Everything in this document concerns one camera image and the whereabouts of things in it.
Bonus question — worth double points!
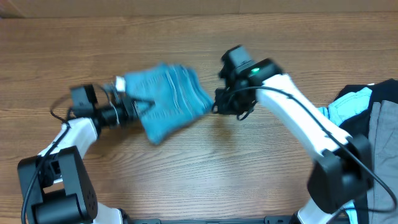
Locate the black garment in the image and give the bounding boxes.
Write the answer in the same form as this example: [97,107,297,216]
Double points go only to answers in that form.
[337,78,398,224]

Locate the grey garment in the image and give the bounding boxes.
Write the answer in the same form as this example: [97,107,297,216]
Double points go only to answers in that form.
[367,100,397,224]

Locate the blue denim jeans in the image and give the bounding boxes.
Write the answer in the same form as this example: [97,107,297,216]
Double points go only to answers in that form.
[124,63,213,145]

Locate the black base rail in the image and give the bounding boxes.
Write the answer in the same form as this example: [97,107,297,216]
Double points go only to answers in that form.
[122,215,299,224]

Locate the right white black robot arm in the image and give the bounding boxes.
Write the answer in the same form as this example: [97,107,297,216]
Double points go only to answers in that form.
[212,45,374,223]

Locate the light blue shirt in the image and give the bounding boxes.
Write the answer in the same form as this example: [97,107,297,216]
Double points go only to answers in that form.
[318,87,373,223]

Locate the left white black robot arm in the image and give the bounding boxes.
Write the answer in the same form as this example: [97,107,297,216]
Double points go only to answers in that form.
[17,84,139,224]

